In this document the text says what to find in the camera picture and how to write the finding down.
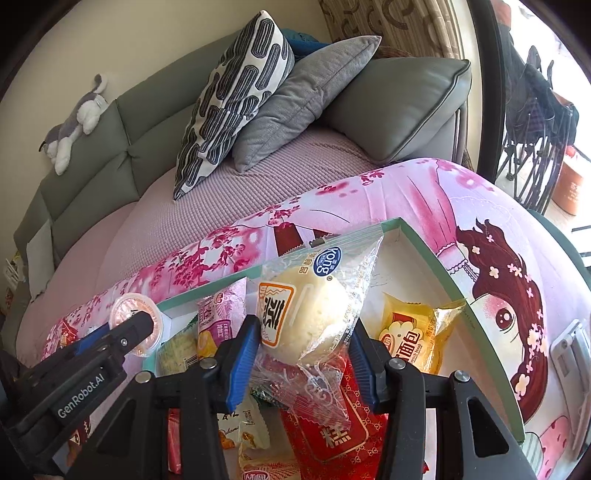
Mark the black folding chair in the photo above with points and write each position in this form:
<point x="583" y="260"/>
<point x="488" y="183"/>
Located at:
<point x="531" y="115"/>

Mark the white box with teal rim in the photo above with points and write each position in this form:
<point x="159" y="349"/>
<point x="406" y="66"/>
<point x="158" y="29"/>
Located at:
<point x="392" y="272"/>

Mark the clear jelly cup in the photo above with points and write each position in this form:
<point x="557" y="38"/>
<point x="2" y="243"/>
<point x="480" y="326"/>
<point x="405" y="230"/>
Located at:
<point x="134" y="307"/>

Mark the grey pillow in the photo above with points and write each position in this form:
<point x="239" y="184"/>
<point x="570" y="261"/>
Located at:
<point x="300" y="106"/>

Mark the yellow bread packet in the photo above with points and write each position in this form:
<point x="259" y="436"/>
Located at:
<point x="415" y="332"/>

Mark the grey sofa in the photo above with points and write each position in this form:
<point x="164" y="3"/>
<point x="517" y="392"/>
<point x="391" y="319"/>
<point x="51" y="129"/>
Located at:
<point x="152" y="120"/>

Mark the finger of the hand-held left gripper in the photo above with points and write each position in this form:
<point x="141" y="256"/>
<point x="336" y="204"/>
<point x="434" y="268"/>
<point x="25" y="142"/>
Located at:
<point x="131" y="334"/>

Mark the small red snack packet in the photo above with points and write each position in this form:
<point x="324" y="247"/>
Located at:
<point x="60" y="334"/>

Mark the cream snack packet orange print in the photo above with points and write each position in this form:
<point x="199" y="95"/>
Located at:
<point x="244" y="424"/>

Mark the blue cloth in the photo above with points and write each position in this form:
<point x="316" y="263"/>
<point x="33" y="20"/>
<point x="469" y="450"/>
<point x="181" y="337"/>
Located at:
<point x="304" y="41"/>

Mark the white phone holder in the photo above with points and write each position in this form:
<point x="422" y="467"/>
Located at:
<point x="570" y="350"/>

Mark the light grey small cushion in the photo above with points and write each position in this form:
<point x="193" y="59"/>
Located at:
<point x="40" y="258"/>

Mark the pink snack packet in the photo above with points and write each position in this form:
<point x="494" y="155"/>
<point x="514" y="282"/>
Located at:
<point x="221" y="314"/>

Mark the black and white patterned pillow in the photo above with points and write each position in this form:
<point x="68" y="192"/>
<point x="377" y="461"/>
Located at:
<point x="231" y="101"/>

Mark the grey and white plush dog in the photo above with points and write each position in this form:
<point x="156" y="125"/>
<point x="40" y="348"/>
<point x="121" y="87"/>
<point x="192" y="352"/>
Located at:
<point x="83" y="115"/>

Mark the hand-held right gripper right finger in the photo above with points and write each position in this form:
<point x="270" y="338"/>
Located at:
<point x="364" y="369"/>

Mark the orange brown pot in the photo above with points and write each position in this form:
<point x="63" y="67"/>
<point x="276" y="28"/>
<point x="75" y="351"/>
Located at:
<point x="572" y="184"/>

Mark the mauve knit sofa cover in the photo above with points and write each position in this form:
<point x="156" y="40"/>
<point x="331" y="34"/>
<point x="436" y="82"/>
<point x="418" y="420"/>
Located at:
<point x="231" y="207"/>

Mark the beige patterned curtain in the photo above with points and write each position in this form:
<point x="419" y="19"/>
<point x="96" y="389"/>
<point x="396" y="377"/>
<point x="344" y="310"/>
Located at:
<point x="392" y="23"/>

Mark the white steamed bun packet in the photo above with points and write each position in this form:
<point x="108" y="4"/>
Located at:
<point x="300" y="318"/>

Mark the red patterned cake packet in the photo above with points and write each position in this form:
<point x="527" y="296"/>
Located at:
<point x="332" y="434"/>

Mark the white book stack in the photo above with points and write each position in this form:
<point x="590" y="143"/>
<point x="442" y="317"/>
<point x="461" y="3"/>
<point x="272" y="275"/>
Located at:
<point x="14" y="272"/>

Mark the slim red snack packet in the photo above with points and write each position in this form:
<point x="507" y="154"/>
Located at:
<point x="174" y="438"/>

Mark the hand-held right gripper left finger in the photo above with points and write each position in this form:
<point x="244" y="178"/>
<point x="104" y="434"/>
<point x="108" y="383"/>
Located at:
<point x="242" y="364"/>

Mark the pink printed blanket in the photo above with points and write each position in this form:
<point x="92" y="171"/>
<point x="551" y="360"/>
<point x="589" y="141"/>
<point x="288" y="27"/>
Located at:
<point x="415" y="198"/>

